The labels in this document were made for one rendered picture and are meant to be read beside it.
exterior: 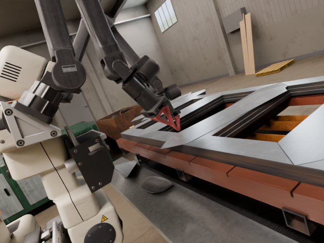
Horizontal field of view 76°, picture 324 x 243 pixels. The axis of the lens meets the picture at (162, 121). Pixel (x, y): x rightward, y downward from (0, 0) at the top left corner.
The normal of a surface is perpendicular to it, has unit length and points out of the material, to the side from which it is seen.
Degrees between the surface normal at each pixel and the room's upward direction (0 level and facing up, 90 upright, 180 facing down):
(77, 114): 90
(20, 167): 90
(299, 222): 0
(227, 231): 0
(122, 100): 90
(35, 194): 90
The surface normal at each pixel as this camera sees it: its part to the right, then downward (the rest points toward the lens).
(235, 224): -0.37, -0.91
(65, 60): 0.46, 0.02
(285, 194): -0.79, 0.42
